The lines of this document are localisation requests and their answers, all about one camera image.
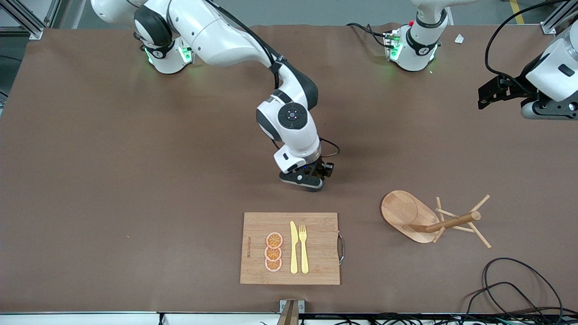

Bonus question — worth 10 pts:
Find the wooden mug rack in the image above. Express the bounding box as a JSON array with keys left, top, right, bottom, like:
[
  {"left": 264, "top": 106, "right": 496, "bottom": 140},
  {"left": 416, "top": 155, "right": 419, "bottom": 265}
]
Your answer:
[{"left": 380, "top": 190, "right": 492, "bottom": 249}]

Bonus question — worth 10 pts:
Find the bamboo cutting board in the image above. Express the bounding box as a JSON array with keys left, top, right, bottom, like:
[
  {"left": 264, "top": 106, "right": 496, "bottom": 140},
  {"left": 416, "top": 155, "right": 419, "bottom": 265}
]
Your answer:
[{"left": 240, "top": 212, "right": 345, "bottom": 285}]

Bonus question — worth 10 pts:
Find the yellow plastic knife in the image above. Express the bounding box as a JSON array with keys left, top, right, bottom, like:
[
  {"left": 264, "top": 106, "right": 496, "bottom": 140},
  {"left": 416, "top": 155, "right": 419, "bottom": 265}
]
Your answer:
[{"left": 290, "top": 221, "right": 299, "bottom": 274}]

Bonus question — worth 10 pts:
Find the yellow plastic fork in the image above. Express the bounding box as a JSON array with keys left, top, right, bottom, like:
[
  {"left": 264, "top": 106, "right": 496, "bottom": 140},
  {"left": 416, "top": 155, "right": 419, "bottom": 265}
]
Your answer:
[{"left": 298, "top": 224, "right": 309, "bottom": 274}]

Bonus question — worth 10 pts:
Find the brown table cover mat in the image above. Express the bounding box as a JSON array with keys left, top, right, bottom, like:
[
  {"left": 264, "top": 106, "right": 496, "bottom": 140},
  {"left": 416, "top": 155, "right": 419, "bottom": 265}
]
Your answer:
[{"left": 0, "top": 23, "right": 578, "bottom": 315}]

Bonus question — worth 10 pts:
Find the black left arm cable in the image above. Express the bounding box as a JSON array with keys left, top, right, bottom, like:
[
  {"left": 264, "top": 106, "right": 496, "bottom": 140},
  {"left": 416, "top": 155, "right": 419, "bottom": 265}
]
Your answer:
[{"left": 484, "top": 0, "right": 557, "bottom": 85}]

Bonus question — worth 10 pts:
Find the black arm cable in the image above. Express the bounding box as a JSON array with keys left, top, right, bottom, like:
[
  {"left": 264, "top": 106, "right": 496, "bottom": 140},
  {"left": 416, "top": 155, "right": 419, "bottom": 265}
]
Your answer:
[
  {"left": 484, "top": 0, "right": 557, "bottom": 85},
  {"left": 203, "top": 0, "right": 340, "bottom": 159}
]

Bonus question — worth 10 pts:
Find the aluminium frame profile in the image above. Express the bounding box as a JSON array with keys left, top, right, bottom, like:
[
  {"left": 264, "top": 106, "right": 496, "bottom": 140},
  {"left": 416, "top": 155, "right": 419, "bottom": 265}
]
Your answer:
[
  {"left": 0, "top": 0, "right": 44, "bottom": 40},
  {"left": 540, "top": 0, "right": 570, "bottom": 35}
]

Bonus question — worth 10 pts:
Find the black left base cable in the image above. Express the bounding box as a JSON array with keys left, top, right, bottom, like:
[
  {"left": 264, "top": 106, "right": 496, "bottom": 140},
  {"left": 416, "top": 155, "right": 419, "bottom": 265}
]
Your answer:
[{"left": 346, "top": 22, "right": 390, "bottom": 48}]

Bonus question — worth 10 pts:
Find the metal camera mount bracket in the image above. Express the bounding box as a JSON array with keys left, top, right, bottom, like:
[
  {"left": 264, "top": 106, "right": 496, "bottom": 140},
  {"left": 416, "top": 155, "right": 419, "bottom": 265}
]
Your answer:
[{"left": 276, "top": 300, "right": 305, "bottom": 325}]

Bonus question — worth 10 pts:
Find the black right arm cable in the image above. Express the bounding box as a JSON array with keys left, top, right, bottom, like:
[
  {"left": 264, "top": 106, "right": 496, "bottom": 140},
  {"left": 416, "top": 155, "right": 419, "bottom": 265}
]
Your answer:
[{"left": 203, "top": 0, "right": 340, "bottom": 159}]

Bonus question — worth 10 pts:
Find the black looped floor cable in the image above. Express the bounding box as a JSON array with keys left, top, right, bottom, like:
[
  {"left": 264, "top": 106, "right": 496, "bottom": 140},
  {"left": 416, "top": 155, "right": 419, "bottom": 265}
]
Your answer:
[
  {"left": 464, "top": 282, "right": 545, "bottom": 316},
  {"left": 482, "top": 257, "right": 564, "bottom": 319}
]

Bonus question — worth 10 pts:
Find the black cable bundle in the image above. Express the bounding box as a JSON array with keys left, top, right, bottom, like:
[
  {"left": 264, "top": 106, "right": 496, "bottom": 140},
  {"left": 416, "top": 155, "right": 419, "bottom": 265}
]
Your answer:
[{"left": 298, "top": 312, "right": 578, "bottom": 325}]

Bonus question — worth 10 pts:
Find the white table edge rail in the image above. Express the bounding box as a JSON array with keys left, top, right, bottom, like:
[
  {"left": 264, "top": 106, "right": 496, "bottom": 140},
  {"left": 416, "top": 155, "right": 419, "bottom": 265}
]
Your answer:
[{"left": 0, "top": 311, "right": 280, "bottom": 325}]

